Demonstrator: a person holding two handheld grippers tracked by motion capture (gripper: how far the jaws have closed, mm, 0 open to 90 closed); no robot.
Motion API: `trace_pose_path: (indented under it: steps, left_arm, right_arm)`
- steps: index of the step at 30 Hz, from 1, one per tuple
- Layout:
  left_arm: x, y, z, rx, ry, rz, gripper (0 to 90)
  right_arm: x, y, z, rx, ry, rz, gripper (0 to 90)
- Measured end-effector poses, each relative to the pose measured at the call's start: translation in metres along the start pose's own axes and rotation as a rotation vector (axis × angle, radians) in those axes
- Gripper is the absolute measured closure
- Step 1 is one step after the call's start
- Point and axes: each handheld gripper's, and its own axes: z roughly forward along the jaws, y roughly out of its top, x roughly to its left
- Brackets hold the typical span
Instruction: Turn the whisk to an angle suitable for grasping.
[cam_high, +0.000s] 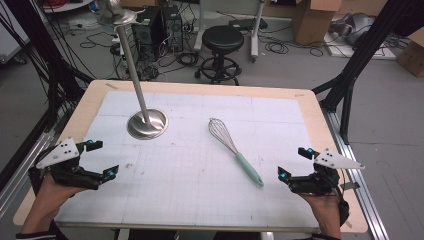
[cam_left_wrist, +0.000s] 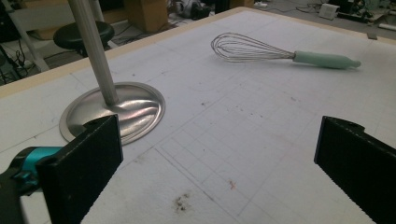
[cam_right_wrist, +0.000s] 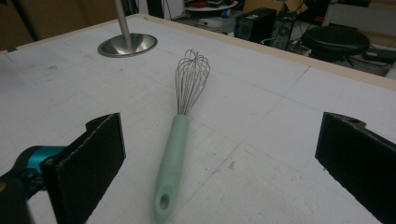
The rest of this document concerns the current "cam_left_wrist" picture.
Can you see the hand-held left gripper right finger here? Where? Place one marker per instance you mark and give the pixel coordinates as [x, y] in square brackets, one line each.
[358, 165]

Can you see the black round stool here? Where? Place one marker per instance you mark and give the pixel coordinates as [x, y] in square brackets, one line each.
[81, 34]

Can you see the grey and black machine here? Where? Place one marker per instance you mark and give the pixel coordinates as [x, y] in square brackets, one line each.
[196, 9]

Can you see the metal stand with round base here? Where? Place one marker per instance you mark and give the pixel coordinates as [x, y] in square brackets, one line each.
[137, 109]

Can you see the brown cardboard box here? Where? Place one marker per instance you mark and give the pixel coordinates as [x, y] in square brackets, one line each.
[146, 14]

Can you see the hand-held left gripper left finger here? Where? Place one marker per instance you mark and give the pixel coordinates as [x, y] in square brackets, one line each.
[84, 168]

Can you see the white box device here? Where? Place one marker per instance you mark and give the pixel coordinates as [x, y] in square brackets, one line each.
[328, 11]

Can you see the white tube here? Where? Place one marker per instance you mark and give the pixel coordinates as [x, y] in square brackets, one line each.
[387, 27]

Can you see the desk with white legs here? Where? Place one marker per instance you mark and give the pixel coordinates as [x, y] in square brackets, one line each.
[29, 46]

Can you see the small grey block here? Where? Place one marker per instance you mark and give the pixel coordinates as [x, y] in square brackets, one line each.
[372, 35]

